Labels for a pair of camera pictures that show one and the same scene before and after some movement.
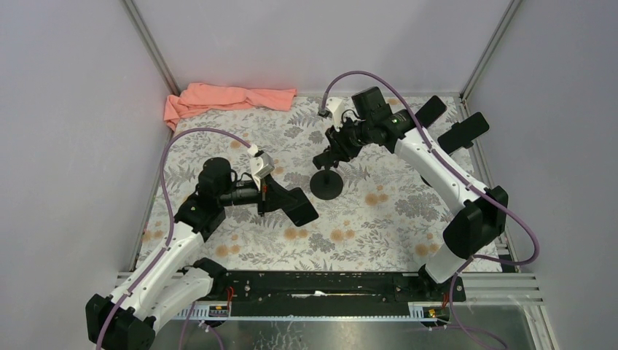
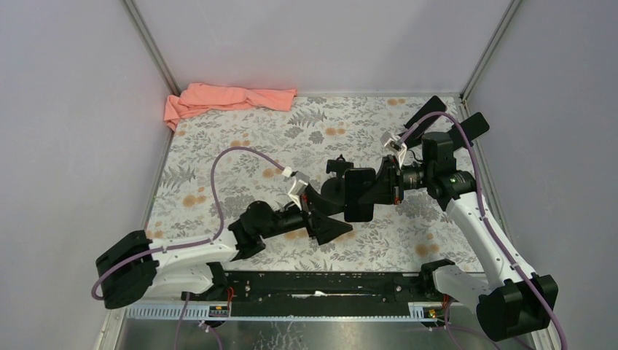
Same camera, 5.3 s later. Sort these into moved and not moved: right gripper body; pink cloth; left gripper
Moved: right gripper body; left gripper
Not moved: pink cloth
